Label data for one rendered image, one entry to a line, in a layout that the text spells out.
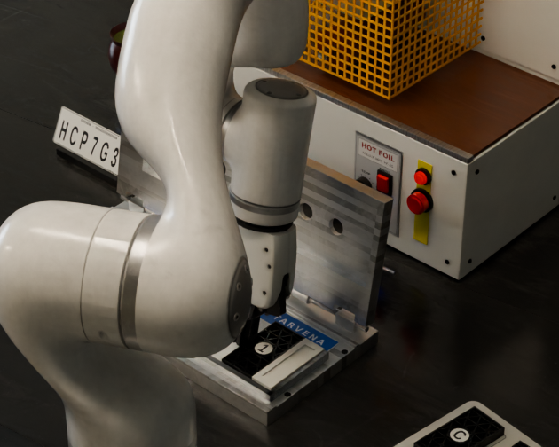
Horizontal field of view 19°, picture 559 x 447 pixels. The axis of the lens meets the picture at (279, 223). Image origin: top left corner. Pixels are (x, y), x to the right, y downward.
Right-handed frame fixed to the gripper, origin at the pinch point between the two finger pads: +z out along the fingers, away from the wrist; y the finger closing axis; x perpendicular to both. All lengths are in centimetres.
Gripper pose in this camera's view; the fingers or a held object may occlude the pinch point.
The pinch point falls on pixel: (245, 326)
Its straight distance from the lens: 204.7
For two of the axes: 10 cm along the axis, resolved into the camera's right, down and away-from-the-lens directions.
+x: 6.5, -2.6, 7.2
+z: -1.4, 8.9, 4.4
